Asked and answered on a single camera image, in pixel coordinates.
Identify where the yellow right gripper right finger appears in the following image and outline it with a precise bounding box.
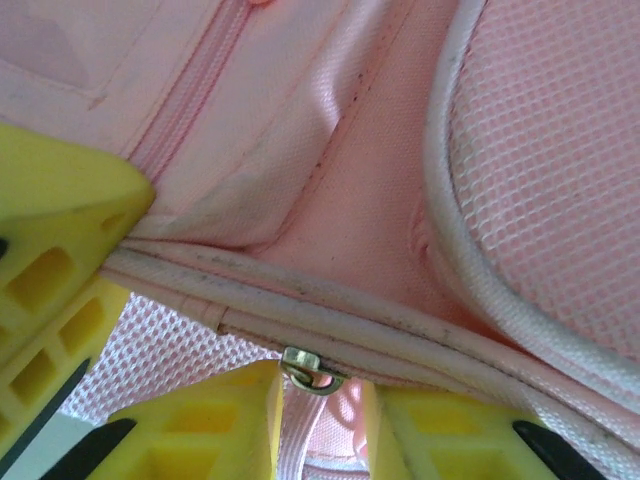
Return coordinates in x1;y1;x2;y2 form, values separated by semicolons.
363;383;607;480

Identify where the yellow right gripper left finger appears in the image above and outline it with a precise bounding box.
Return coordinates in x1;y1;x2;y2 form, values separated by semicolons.
44;359;284;480

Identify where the pink student backpack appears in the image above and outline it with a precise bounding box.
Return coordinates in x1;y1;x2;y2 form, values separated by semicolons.
0;0;640;480

